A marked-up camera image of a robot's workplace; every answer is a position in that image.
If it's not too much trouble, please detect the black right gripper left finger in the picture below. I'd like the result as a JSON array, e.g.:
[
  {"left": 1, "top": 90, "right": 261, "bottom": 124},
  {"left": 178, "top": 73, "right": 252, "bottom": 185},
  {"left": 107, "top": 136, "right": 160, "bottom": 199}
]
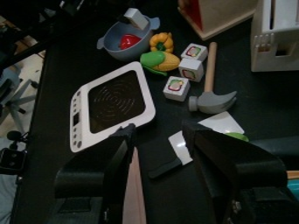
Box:
[{"left": 51, "top": 122, "right": 137, "bottom": 224}]

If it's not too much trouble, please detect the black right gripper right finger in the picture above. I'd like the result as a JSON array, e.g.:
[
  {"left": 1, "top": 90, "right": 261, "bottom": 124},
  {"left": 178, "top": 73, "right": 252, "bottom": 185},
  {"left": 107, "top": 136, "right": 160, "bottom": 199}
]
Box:
[{"left": 181, "top": 120, "right": 299, "bottom": 224}]

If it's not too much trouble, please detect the yellow toy bell pepper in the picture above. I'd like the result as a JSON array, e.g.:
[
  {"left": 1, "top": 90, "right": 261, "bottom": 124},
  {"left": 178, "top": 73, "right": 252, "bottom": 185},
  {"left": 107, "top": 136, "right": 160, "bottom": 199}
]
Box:
[{"left": 148, "top": 31, "right": 174, "bottom": 54}]

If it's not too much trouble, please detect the white block toy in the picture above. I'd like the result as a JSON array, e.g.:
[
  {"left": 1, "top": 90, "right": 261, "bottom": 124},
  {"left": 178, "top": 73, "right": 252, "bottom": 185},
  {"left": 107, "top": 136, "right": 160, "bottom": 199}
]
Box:
[{"left": 117, "top": 7, "right": 150, "bottom": 31}]

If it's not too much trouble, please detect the wooden box with red panel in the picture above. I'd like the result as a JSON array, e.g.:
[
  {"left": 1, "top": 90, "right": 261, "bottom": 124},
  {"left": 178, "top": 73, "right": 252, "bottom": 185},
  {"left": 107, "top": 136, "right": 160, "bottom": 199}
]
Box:
[{"left": 177, "top": 0, "right": 260, "bottom": 41}]

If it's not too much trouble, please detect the white toy stove black hob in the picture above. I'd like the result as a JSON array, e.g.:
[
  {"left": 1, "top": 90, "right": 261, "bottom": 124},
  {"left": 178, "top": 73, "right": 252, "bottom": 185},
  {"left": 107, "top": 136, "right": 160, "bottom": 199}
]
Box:
[{"left": 69, "top": 60, "right": 156, "bottom": 153}]

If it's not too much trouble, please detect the green toy piece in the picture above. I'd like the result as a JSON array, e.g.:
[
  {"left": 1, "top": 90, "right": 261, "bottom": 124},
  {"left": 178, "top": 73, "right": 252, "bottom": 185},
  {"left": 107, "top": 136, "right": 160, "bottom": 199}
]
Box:
[{"left": 224, "top": 132, "right": 249, "bottom": 143}]

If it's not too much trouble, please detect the grey office chair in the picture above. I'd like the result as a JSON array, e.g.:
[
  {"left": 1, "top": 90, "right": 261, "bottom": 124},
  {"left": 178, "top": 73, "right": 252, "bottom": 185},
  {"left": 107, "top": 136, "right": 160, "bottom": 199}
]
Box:
[{"left": 0, "top": 66, "right": 39, "bottom": 132}]

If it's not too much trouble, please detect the teal box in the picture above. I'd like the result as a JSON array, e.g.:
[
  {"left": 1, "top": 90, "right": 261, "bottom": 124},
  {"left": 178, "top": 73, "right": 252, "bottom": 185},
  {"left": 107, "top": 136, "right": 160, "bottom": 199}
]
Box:
[{"left": 285, "top": 178, "right": 299, "bottom": 200}]

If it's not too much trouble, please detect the toy hammer wooden handle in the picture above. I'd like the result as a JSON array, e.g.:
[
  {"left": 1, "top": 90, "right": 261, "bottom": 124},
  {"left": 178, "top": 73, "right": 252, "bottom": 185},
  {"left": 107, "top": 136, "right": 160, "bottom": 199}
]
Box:
[{"left": 188, "top": 41, "right": 238, "bottom": 115}]

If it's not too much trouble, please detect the white wooden toy toaster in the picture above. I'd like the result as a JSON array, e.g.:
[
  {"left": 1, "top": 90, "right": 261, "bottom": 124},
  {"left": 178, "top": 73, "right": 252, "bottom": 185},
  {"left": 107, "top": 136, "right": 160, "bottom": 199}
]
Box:
[{"left": 249, "top": 0, "right": 299, "bottom": 73}]

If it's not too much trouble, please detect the white triangular toy piece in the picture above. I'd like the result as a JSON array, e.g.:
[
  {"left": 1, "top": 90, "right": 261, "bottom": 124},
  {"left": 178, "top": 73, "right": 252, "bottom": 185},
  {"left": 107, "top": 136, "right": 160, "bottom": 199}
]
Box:
[{"left": 197, "top": 111, "right": 245, "bottom": 135}]

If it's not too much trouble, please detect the toy corn with green husk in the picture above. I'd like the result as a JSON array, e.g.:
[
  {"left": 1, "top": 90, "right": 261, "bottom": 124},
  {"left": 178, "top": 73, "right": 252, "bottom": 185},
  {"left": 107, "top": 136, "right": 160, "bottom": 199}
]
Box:
[{"left": 138, "top": 50, "right": 181, "bottom": 77}]

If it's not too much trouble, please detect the white toy sushi piece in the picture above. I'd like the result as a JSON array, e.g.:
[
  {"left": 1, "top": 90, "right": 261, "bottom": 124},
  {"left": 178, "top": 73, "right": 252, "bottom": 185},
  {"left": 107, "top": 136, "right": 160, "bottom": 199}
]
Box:
[
  {"left": 177, "top": 58, "right": 204, "bottom": 83},
  {"left": 180, "top": 43, "right": 209, "bottom": 62},
  {"left": 162, "top": 75, "right": 192, "bottom": 102}
]

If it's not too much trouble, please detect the blue-grey toy pot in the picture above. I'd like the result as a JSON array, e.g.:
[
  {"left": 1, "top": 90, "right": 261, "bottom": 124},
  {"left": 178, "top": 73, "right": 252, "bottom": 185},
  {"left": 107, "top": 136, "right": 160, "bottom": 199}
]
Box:
[{"left": 95, "top": 17, "right": 161, "bottom": 61}]

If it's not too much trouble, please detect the pale pink wooden board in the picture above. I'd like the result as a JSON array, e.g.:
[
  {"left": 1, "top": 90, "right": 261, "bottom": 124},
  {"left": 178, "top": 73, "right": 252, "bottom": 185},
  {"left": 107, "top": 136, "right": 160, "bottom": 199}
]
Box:
[{"left": 121, "top": 146, "right": 148, "bottom": 224}]

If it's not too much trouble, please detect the red toy food piece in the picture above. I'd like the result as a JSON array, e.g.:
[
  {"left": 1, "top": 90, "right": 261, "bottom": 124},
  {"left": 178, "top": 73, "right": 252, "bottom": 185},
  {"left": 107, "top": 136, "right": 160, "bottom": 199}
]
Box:
[{"left": 117, "top": 33, "right": 142, "bottom": 51}]

